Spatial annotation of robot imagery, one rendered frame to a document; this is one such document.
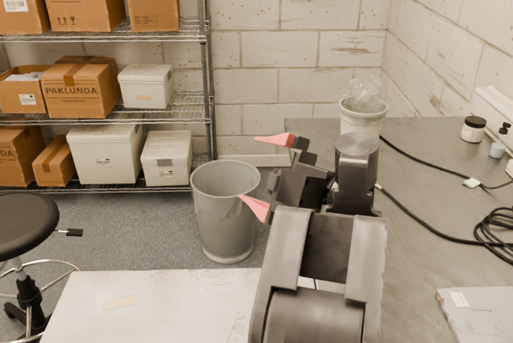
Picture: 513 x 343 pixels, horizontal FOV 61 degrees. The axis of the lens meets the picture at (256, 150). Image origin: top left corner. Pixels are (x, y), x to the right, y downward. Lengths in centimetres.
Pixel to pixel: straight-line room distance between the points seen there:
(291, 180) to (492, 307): 50
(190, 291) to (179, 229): 158
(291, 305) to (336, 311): 3
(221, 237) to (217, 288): 122
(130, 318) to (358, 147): 51
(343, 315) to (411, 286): 60
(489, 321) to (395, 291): 16
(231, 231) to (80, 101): 102
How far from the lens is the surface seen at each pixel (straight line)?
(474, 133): 148
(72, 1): 233
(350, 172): 56
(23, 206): 169
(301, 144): 69
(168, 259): 228
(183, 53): 264
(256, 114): 276
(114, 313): 88
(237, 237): 210
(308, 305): 34
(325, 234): 38
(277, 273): 34
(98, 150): 254
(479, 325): 90
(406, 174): 126
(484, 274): 101
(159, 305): 87
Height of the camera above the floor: 154
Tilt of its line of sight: 30 degrees down
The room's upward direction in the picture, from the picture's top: straight up
